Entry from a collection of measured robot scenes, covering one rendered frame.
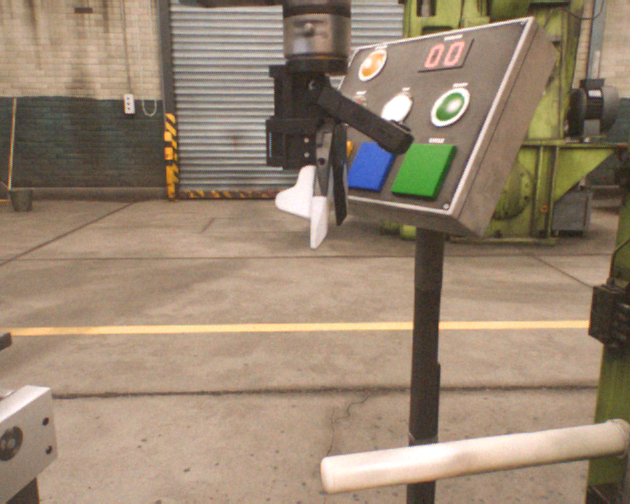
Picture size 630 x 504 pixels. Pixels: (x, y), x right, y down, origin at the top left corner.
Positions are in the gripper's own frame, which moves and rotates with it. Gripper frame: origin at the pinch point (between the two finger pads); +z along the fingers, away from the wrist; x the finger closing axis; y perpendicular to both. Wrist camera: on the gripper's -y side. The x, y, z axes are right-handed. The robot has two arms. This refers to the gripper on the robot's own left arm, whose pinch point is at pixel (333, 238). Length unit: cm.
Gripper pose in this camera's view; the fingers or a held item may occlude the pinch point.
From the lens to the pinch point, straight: 64.6
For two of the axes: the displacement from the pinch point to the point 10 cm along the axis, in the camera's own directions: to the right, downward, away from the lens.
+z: 0.0, 9.8, 2.2
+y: -9.7, -0.5, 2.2
